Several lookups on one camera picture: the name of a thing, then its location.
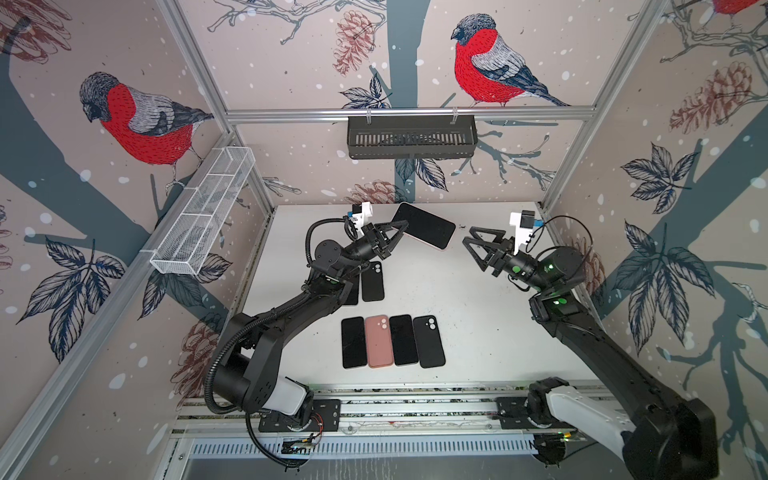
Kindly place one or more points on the black hanging wire basket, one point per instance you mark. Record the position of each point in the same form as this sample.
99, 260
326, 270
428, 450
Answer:
435, 137

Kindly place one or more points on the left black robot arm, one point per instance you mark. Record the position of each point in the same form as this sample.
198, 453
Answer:
243, 374

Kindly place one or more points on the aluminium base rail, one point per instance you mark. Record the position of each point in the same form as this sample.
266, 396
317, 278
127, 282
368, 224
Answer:
437, 408

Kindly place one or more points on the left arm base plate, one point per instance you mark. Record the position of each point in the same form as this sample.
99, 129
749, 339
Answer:
324, 414

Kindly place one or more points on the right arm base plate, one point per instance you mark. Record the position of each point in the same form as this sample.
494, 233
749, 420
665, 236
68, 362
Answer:
513, 414

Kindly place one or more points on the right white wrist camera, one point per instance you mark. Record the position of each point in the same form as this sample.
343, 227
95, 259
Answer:
524, 224

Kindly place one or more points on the light pink phone case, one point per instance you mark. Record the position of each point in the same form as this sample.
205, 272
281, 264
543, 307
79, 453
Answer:
435, 245

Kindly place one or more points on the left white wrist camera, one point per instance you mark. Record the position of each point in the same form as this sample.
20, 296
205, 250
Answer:
361, 215

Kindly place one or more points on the white mesh wall tray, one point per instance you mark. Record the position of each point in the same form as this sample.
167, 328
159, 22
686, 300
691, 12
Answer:
191, 237

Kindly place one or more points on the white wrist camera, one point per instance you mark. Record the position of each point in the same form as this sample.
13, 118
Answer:
361, 215
524, 224

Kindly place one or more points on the black phone case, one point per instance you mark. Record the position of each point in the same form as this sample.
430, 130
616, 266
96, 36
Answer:
428, 342
372, 283

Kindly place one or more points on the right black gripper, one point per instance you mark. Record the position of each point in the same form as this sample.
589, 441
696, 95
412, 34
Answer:
505, 261

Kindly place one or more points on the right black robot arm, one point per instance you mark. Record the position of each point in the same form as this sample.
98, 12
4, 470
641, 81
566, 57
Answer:
658, 434

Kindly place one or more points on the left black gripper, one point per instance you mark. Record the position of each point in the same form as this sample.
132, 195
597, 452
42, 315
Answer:
375, 241

